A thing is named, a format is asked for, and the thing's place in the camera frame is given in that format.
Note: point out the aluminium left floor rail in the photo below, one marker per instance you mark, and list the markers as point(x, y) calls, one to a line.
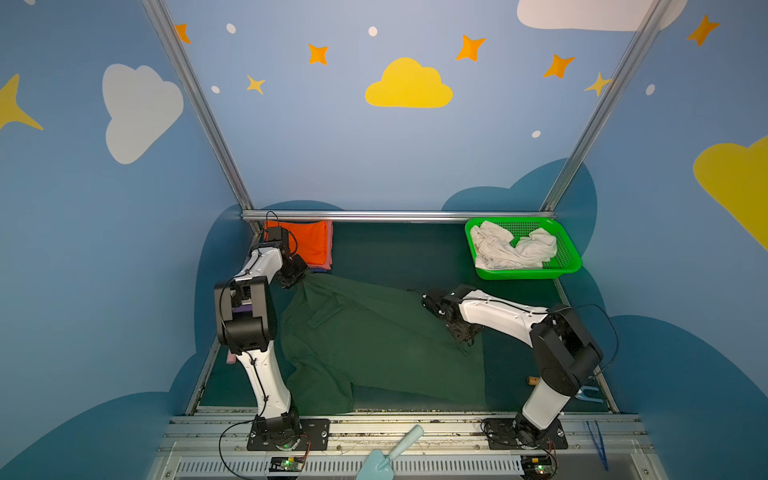
point(224, 254)

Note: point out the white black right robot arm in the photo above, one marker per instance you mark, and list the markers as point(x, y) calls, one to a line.
point(565, 353)

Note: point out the teal toy trowel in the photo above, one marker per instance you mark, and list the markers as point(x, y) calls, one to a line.
point(379, 466)

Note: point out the pink folded t shirt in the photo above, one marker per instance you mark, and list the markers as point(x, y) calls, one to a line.
point(326, 265)

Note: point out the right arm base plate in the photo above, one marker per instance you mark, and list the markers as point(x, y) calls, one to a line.
point(519, 433)

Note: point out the aluminium back frame rail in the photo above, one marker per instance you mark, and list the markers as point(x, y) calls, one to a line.
point(440, 217)

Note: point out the wooden handled blue tool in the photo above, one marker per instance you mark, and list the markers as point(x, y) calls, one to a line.
point(591, 394)

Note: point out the dark green t shirt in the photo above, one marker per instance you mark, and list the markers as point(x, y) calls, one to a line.
point(340, 334)

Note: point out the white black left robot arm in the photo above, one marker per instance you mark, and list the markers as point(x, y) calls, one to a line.
point(251, 286)

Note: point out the green plastic basket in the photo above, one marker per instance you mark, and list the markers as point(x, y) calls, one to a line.
point(566, 261)

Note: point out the purple toy shovel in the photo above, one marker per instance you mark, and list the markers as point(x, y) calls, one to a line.
point(231, 357)

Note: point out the right green circuit board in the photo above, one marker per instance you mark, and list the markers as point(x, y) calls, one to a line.
point(537, 468)

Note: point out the orange folded t shirt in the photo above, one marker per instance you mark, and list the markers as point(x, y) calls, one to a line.
point(308, 239)

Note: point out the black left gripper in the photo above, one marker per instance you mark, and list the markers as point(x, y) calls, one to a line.
point(293, 269)

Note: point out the aluminium right frame post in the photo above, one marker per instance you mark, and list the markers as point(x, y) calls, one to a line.
point(638, 48)

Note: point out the left green circuit board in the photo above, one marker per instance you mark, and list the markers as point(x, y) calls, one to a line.
point(286, 465)

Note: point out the aluminium frame post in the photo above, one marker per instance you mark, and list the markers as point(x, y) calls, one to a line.
point(638, 48)
point(161, 20)

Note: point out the green circuit board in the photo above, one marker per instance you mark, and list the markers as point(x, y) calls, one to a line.
point(286, 465)
point(537, 468)

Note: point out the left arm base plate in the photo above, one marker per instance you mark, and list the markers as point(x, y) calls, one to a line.
point(289, 434)

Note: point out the white t shirt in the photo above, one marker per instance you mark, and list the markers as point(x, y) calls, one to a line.
point(498, 249)

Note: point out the aluminium left frame post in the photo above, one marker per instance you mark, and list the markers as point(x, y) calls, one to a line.
point(161, 20)

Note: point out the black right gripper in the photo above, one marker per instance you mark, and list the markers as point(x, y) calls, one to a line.
point(437, 303)

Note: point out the aluminium right floor rail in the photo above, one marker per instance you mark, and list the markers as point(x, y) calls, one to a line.
point(599, 375)

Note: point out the aluminium floor rail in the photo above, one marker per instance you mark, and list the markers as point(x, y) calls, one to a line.
point(599, 375)
point(224, 254)

